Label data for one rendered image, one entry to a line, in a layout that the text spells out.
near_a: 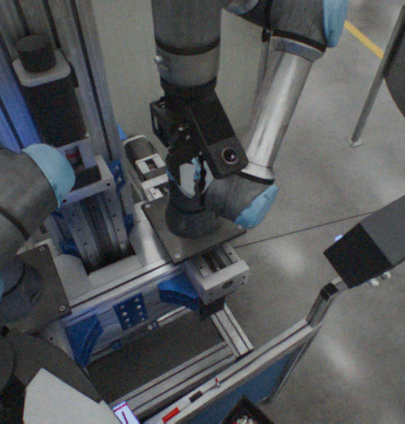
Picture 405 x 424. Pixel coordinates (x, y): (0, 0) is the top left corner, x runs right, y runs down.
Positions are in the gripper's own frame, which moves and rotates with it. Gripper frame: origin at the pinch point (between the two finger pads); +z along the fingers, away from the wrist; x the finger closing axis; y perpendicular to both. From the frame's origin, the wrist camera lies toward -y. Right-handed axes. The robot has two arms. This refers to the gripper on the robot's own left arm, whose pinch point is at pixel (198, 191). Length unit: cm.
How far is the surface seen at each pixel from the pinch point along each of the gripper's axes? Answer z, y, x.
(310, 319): 55, -14, -27
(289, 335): 58, -14, -20
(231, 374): 58, -14, -1
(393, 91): 84, 72, -177
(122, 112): 78, 129, -31
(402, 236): 19.2, -18.0, -38.6
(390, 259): 19.9, -20.4, -32.5
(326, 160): 142, 88, -158
